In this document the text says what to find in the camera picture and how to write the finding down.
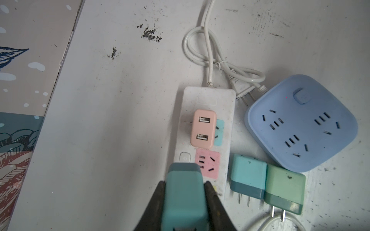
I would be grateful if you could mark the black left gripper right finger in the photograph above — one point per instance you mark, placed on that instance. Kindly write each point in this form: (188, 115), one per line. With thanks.
(218, 217)

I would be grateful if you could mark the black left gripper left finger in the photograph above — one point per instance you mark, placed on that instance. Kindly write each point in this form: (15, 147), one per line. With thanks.
(152, 216)

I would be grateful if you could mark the teal charger plug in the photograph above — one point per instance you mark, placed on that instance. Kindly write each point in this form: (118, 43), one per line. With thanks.
(248, 177)
(185, 207)

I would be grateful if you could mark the white multicolour power strip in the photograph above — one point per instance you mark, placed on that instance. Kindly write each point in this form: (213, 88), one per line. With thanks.
(213, 163)

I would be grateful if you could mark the pink USB charger plug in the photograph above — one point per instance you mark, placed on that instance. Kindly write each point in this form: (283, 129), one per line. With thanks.
(203, 129)

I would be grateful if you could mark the green charger plug centre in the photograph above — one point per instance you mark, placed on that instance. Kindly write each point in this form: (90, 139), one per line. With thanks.
(285, 189)

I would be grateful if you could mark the blue square socket cube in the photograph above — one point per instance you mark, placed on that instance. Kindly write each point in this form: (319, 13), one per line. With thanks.
(300, 124)

